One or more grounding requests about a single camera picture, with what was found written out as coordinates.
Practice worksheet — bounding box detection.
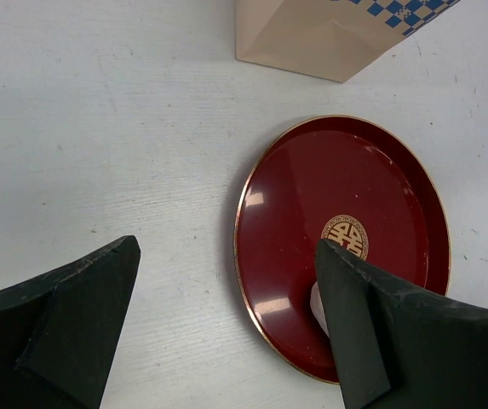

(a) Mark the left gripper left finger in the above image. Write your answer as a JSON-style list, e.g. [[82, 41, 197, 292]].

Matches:
[[0, 235, 141, 408]]

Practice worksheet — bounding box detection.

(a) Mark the blue checkered paper bag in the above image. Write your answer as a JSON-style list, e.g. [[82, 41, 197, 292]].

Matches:
[[235, 0, 454, 83]]

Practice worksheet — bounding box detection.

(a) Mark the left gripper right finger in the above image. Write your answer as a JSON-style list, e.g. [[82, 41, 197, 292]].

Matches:
[[315, 239, 488, 408]]

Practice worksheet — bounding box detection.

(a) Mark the dark red round plate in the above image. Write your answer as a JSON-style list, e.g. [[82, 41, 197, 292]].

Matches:
[[233, 115, 451, 384]]

